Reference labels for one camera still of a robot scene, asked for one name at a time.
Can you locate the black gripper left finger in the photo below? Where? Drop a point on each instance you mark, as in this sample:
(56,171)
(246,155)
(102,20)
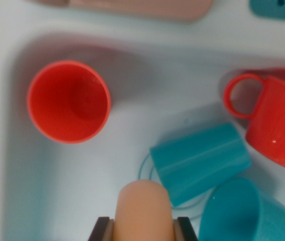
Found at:
(102,231)

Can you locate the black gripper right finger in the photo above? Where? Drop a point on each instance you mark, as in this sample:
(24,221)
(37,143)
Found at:
(185,231)

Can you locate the beige detergent bottle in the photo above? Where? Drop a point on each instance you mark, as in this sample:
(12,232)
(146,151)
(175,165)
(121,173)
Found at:
(142,213)

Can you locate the light blue toy sink unit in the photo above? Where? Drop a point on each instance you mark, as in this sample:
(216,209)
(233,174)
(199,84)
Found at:
(19,175)

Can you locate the teal tumbler cup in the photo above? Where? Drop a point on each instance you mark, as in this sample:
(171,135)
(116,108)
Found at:
(200,160)

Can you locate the red tumbler cup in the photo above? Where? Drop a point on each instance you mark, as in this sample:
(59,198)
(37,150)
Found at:
(67,103)

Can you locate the grey toy faucet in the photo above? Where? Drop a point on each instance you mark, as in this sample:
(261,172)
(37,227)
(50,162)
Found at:
(132,10)

